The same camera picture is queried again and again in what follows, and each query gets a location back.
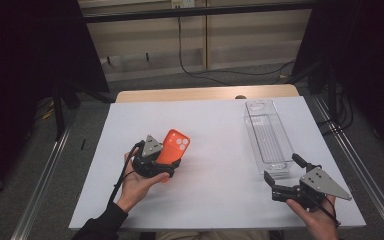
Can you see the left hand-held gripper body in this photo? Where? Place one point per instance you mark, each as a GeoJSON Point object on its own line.
{"type": "Point", "coordinates": [150, 160]}

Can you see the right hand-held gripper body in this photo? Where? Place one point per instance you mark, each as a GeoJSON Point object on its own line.
{"type": "Point", "coordinates": [316, 186]}

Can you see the orange phone case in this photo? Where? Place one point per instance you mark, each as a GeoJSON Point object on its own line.
{"type": "Point", "coordinates": [173, 150]}

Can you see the person's left hand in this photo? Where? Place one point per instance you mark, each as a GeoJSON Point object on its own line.
{"type": "Point", "coordinates": [136, 190]}

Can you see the person's right hand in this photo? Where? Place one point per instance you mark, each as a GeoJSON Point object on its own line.
{"type": "Point", "coordinates": [316, 220]}

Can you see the clear plastic box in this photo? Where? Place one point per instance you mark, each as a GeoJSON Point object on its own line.
{"type": "Point", "coordinates": [268, 138]}

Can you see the wooden table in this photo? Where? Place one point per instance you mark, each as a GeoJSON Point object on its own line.
{"type": "Point", "coordinates": [206, 93]}

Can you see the black metal stand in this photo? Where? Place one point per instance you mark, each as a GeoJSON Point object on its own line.
{"type": "Point", "coordinates": [59, 110]}

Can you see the black curtain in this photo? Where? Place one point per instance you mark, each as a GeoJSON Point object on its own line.
{"type": "Point", "coordinates": [356, 56]}
{"type": "Point", "coordinates": [30, 66]}

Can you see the black horizontal bar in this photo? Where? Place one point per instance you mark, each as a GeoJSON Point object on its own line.
{"type": "Point", "coordinates": [196, 12]}

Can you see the aluminium floor rail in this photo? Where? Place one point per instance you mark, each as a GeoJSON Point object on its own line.
{"type": "Point", "coordinates": [43, 181]}
{"type": "Point", "coordinates": [360, 166]}

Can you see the white wall socket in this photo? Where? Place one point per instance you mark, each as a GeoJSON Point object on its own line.
{"type": "Point", "coordinates": [182, 3]}

